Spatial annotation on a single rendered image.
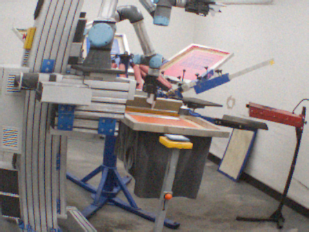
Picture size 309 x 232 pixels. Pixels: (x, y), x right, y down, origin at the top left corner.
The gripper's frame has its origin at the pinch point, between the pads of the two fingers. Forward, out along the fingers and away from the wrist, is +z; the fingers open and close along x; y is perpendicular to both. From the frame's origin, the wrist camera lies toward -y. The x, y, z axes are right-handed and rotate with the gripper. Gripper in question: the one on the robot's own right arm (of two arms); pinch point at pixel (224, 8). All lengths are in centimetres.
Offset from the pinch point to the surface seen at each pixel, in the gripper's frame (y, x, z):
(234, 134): 64, -372, 99
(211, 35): -84, -479, 68
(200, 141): 68, -69, 5
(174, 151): 74, -34, -12
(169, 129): 64, -52, -15
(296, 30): -74, -230, 144
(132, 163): 86, -64, -31
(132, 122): 63, -48, -34
